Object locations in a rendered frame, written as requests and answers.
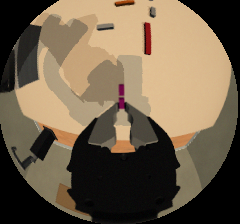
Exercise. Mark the small magenta block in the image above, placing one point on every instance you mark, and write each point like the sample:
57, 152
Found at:
121, 89
121, 102

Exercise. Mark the dark red rod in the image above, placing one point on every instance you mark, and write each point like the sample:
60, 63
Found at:
147, 38

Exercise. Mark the orange rod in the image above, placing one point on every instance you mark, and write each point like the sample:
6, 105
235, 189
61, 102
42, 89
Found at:
124, 3

